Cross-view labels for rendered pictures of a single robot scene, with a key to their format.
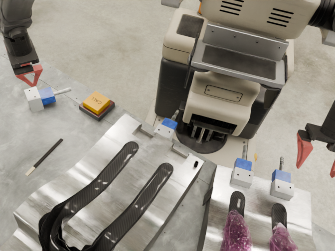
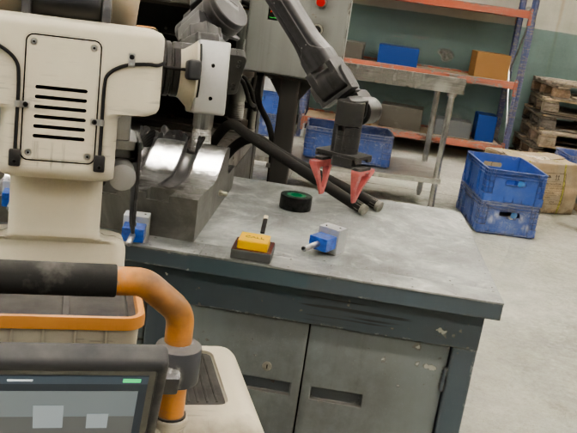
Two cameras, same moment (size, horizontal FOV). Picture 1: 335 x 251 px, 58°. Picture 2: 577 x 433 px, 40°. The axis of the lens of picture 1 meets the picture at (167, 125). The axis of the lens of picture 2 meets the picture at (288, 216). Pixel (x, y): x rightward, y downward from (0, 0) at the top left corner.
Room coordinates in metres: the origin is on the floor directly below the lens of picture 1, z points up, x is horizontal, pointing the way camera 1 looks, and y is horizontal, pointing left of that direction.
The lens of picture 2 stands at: (2.02, -0.25, 1.31)
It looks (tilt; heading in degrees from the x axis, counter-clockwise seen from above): 16 degrees down; 159
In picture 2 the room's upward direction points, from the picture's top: 8 degrees clockwise
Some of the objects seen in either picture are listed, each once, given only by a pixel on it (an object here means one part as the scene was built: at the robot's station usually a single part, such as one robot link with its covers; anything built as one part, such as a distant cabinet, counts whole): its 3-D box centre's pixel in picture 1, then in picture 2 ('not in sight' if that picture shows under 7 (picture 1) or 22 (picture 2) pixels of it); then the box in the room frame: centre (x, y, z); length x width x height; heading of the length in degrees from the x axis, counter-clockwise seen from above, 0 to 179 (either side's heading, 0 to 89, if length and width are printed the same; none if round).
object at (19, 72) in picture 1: (28, 70); (330, 173); (0.55, 0.39, 0.97); 0.07 x 0.07 x 0.09; 37
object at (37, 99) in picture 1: (50, 95); (319, 242); (0.59, 0.38, 0.83); 0.13 x 0.05 x 0.05; 128
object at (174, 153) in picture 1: (176, 157); (108, 192); (0.43, -0.04, 0.87); 0.05 x 0.05 x 0.04; 66
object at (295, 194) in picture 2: not in sight; (295, 201); (0.24, 0.44, 0.82); 0.08 x 0.08 x 0.04
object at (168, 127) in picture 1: (169, 124); (133, 234); (0.56, -0.01, 0.83); 0.13 x 0.05 x 0.05; 164
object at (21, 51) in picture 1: (18, 43); (345, 143); (0.57, 0.41, 1.04); 0.10 x 0.07 x 0.07; 37
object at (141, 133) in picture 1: (143, 137); (160, 199); (0.47, 0.06, 0.87); 0.05 x 0.05 x 0.04; 66
